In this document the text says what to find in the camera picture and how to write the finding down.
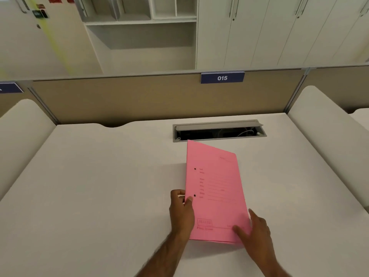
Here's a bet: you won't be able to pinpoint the person's right hand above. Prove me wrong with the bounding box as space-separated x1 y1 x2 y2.
232 208 278 266

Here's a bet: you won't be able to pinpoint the person's left hand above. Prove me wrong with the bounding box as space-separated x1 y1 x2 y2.
169 189 195 239

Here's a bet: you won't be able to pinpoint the pink paper file folder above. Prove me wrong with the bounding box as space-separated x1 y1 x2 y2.
184 140 252 245

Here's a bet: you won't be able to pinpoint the person's left forearm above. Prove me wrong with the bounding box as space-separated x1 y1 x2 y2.
131 231 189 277

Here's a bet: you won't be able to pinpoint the person's right forearm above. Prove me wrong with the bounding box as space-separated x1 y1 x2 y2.
255 258 292 277

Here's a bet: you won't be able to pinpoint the beige desk partition panel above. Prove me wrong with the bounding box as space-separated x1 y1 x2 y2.
300 65 369 114
0 91 58 125
29 68 310 128

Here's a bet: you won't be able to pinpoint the white rounded side divider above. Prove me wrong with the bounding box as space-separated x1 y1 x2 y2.
0 99 57 201
349 108 369 124
288 85 369 213

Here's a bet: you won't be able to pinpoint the blue desk number sign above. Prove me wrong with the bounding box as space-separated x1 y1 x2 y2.
0 82 24 94
201 71 245 84

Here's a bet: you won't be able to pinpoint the white open shelf unit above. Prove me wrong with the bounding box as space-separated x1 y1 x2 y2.
77 0 198 75

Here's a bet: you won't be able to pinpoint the white door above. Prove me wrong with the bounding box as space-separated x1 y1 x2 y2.
0 0 102 80

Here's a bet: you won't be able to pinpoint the grey desk cable box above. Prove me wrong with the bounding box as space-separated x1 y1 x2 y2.
172 120 267 143

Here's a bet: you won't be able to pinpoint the grey cable box flap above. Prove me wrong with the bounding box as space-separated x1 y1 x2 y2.
175 121 263 132

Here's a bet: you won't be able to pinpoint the cables inside cable box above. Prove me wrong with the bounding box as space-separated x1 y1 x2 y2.
212 128 258 139

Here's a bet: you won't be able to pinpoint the white cabinet wall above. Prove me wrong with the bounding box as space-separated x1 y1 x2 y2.
196 0 369 70

